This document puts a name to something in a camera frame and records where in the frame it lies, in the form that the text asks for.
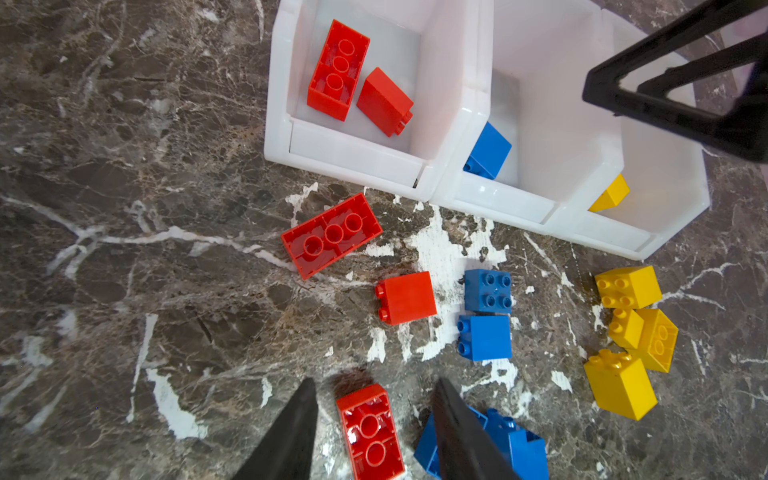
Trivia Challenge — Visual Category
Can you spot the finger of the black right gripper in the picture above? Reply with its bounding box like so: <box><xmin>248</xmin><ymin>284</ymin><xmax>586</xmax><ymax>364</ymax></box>
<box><xmin>581</xmin><ymin>0</ymin><xmax>768</xmax><ymax>164</ymax></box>

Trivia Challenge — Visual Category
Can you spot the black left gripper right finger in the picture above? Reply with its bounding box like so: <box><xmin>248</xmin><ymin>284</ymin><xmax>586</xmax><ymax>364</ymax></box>
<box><xmin>433</xmin><ymin>377</ymin><xmax>519</xmax><ymax>479</ymax></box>

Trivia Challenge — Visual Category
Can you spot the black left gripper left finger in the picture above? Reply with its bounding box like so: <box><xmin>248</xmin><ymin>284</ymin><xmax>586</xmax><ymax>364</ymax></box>
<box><xmin>233</xmin><ymin>377</ymin><xmax>318</xmax><ymax>479</ymax></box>

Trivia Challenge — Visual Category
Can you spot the blue lego brick diagonal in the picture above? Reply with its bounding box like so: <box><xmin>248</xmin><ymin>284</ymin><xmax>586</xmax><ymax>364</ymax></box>
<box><xmin>414</xmin><ymin>408</ymin><xmax>550</xmax><ymax>479</ymax></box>

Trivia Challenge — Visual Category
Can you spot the red lego brick hollow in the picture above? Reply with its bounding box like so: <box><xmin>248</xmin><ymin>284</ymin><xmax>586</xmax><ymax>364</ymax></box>
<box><xmin>336</xmin><ymin>384</ymin><xmax>405</xmax><ymax>480</ymax></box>

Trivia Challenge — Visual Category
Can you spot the blue lego brick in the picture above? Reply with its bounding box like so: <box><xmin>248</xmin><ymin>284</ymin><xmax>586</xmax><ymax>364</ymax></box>
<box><xmin>464</xmin><ymin>269</ymin><xmax>513</xmax><ymax>314</ymax></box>
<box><xmin>463</xmin><ymin>122</ymin><xmax>512</xmax><ymax>180</ymax></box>
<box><xmin>457</xmin><ymin>315</ymin><xmax>512</xmax><ymax>361</ymax></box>

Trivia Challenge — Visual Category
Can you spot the small red lego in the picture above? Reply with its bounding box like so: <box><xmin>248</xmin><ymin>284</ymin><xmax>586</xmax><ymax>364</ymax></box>
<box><xmin>357</xmin><ymin>68</ymin><xmax>414</xmax><ymax>137</ymax></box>

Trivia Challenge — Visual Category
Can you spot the long red lego brick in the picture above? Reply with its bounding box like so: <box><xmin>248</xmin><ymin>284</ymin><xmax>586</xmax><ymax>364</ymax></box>
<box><xmin>307</xmin><ymin>20</ymin><xmax>370</xmax><ymax>122</ymax></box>

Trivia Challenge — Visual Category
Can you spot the white right bin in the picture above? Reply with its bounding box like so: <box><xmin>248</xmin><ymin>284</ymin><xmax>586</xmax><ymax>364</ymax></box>
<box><xmin>552</xmin><ymin>5</ymin><xmax>710</xmax><ymax>260</ymax></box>

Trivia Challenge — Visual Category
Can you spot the white bin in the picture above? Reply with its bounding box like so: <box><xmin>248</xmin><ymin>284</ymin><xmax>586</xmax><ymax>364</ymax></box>
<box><xmin>264</xmin><ymin>1</ymin><xmax>494</xmax><ymax>201</ymax></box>
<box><xmin>552</xmin><ymin>5</ymin><xmax>710</xmax><ymax>260</ymax></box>
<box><xmin>432</xmin><ymin>1</ymin><xmax>623</xmax><ymax>239</ymax></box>

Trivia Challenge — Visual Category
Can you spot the blue lego brick top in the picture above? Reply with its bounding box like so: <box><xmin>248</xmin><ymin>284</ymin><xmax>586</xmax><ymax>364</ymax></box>
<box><xmin>464</xmin><ymin>269</ymin><xmax>513</xmax><ymax>314</ymax></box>

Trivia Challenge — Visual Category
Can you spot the small red lego brick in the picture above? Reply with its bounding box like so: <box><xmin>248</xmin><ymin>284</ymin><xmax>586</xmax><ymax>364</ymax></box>
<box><xmin>375</xmin><ymin>272</ymin><xmax>437</xmax><ymax>325</ymax></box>

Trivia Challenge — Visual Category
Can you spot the white middle bin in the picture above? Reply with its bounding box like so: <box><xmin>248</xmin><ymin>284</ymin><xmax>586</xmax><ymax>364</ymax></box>
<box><xmin>432</xmin><ymin>1</ymin><xmax>623</xmax><ymax>239</ymax></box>

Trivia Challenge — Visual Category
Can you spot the yellow lego brick pair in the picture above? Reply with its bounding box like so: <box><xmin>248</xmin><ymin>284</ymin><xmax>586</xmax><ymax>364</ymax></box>
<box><xmin>608</xmin><ymin>309</ymin><xmax>679</xmax><ymax>373</ymax></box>

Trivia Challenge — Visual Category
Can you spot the white left bin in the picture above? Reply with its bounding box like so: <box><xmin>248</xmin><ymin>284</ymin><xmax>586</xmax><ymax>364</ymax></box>
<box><xmin>264</xmin><ymin>1</ymin><xmax>494</xmax><ymax>201</ymax></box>

